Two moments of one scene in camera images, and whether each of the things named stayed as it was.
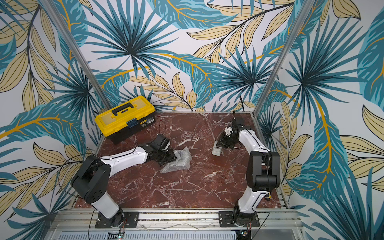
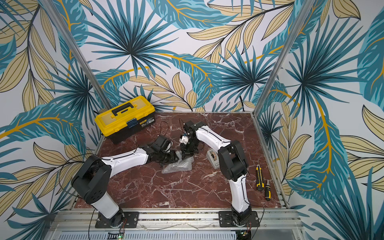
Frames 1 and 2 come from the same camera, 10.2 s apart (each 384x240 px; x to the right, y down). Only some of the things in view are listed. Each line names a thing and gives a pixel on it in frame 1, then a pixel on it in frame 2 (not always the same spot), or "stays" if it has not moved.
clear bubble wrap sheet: x=182 y=161 stays
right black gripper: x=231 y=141 -> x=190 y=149
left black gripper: x=172 y=158 stays
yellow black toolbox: x=121 y=122 stays
